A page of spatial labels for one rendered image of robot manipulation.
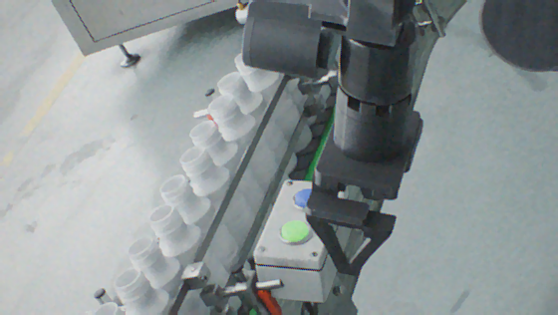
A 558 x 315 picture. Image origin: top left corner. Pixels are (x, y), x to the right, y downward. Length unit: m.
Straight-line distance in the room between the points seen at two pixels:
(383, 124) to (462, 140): 2.69
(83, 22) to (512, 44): 4.50
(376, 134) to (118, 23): 4.30
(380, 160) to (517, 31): 0.18
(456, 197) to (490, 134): 0.29
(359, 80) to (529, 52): 0.14
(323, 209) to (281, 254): 0.46
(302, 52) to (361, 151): 0.09
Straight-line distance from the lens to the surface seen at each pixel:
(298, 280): 1.38
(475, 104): 3.73
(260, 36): 0.88
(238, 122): 1.63
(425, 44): 2.25
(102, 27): 5.22
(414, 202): 3.42
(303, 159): 1.75
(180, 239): 1.46
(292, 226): 1.38
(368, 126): 0.90
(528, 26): 0.80
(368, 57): 0.86
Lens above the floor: 1.82
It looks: 27 degrees down
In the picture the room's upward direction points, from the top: 29 degrees counter-clockwise
